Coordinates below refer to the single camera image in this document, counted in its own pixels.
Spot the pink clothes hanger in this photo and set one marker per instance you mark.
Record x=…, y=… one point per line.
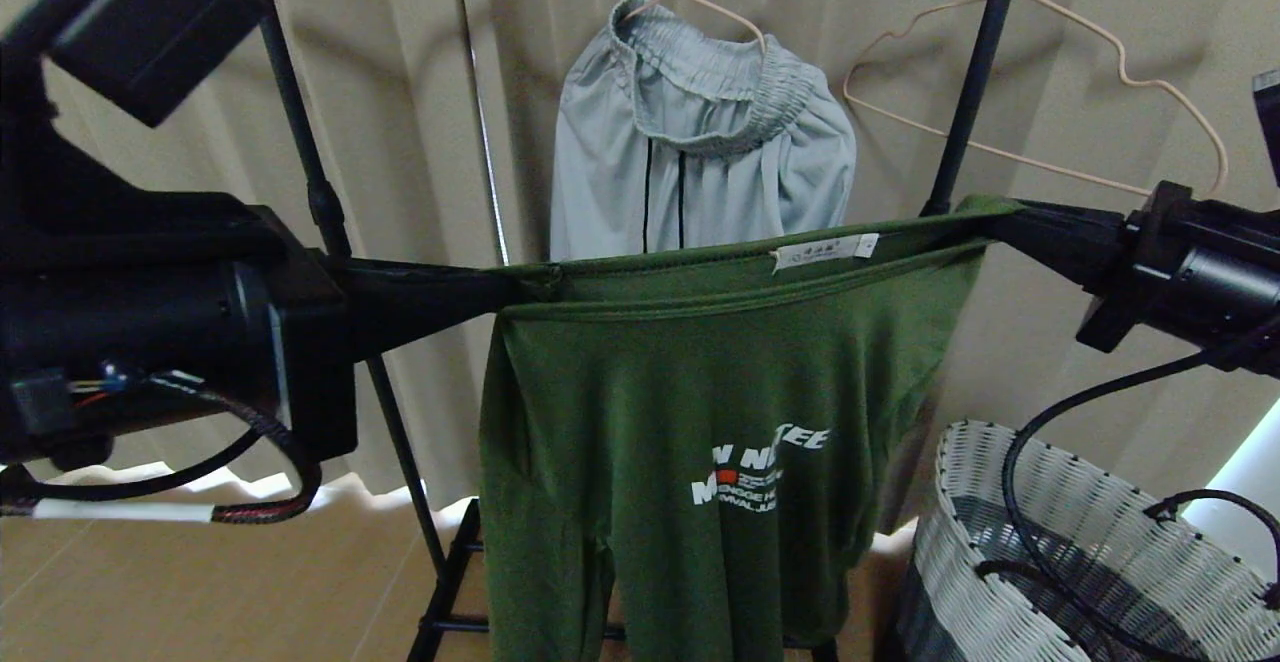
x=1223, y=152
x=720, y=14

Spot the white laundry basket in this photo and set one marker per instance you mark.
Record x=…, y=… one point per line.
x=1100, y=532

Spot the pale grey shorts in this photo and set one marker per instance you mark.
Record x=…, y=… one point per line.
x=720, y=182

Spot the green garment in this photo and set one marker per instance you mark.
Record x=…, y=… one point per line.
x=650, y=392

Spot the black clothes rack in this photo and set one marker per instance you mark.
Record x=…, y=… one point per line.
x=325, y=202

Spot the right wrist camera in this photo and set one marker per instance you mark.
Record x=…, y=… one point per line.
x=1270, y=122

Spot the beige curtain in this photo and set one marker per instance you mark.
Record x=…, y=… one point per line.
x=400, y=92

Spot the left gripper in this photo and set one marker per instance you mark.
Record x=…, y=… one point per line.
x=200, y=322

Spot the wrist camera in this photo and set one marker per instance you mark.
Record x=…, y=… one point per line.
x=1270, y=122
x=160, y=32

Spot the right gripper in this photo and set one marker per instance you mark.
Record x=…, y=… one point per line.
x=1220, y=282

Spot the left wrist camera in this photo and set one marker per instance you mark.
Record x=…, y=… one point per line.
x=160, y=32

